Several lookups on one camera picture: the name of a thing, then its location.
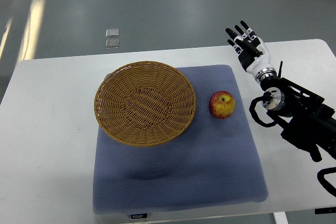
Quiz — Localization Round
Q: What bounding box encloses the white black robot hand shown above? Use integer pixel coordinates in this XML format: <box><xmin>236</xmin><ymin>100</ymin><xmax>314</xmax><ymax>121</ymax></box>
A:
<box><xmin>225</xmin><ymin>20</ymin><xmax>276</xmax><ymax>84</ymax></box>

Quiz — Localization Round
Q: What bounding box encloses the red yellow apple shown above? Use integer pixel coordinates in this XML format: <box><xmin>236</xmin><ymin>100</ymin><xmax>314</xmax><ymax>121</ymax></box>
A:
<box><xmin>208</xmin><ymin>91</ymin><xmax>236</xmax><ymax>119</ymax></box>

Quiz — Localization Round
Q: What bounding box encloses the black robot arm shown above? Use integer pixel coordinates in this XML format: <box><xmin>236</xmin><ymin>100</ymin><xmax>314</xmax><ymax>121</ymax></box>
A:
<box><xmin>249</xmin><ymin>68</ymin><xmax>335</xmax><ymax>162</ymax></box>

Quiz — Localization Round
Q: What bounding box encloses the brown wicker basket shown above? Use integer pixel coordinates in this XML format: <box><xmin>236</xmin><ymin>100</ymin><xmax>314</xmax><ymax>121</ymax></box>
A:
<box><xmin>94</xmin><ymin>61</ymin><xmax>196</xmax><ymax>147</ymax></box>

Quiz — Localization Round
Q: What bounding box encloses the blue quilted cloth mat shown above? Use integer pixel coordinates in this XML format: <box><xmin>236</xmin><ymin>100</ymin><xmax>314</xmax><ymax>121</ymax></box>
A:
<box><xmin>93</xmin><ymin>65</ymin><xmax>268</xmax><ymax>214</ymax></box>

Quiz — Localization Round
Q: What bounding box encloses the upper grey floor plate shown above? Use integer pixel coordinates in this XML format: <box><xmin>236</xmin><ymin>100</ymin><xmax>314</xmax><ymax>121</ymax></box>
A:
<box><xmin>106</xmin><ymin>28</ymin><xmax>119</xmax><ymax>38</ymax></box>

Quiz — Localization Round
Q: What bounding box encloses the grey floor plate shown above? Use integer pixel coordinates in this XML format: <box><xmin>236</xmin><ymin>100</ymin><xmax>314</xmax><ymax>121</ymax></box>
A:
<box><xmin>106</xmin><ymin>39</ymin><xmax>120</xmax><ymax>49</ymax></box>
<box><xmin>106</xmin><ymin>28</ymin><xmax>119</xmax><ymax>38</ymax></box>

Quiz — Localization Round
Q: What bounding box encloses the lower grey floor plate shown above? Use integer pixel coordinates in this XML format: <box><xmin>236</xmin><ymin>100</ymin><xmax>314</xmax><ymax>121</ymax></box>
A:
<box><xmin>106</xmin><ymin>39</ymin><xmax>120</xmax><ymax>49</ymax></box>

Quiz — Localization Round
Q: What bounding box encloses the white table leg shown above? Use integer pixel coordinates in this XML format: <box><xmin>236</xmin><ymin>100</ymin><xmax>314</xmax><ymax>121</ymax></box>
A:
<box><xmin>273</xmin><ymin>212</ymin><xmax>289</xmax><ymax>224</ymax></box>

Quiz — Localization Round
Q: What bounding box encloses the black table control panel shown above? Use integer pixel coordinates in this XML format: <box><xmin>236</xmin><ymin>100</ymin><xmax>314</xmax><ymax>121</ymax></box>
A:
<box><xmin>130</xmin><ymin>213</ymin><xmax>148</xmax><ymax>219</ymax></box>

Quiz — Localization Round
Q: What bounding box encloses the black cable loop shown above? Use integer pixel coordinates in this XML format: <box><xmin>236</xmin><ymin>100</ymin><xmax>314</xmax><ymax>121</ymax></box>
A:
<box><xmin>249</xmin><ymin>96</ymin><xmax>279</xmax><ymax>127</ymax></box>

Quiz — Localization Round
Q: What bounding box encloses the black cable at edge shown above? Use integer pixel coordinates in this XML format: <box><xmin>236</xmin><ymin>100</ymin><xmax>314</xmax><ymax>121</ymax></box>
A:
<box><xmin>317</xmin><ymin>167</ymin><xmax>336</xmax><ymax>201</ymax></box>

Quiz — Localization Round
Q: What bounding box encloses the black bracket under table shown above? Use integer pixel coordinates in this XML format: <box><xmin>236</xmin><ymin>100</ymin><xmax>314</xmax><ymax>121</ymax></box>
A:
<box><xmin>314</xmin><ymin>207</ymin><xmax>336</xmax><ymax>215</ymax></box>

